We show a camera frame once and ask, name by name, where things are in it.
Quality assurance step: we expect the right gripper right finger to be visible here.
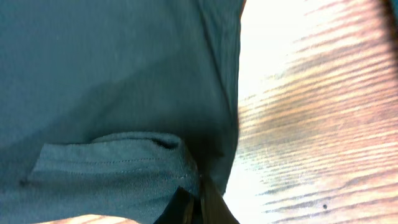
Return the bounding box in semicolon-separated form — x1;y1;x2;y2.
201;177;239;224

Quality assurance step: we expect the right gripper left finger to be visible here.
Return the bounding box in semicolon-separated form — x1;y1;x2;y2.
154;187;195;224

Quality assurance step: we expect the black t-shirt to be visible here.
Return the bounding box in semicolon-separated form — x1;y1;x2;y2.
1;0;244;223

